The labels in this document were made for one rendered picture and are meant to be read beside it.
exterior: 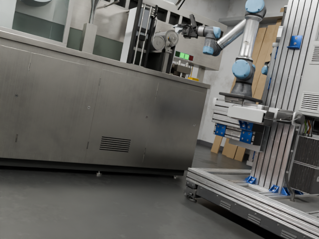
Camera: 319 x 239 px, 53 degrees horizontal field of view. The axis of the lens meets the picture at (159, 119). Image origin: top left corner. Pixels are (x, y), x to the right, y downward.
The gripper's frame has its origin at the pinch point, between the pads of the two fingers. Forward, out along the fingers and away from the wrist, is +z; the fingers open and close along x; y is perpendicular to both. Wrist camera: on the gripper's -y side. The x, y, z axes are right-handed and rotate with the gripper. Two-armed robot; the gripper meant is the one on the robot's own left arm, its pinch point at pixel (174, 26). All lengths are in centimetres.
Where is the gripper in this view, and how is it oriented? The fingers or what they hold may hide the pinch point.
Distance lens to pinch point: 247.8
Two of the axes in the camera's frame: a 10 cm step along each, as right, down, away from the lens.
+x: 4.0, 1.6, 9.0
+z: -8.8, -2.0, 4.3
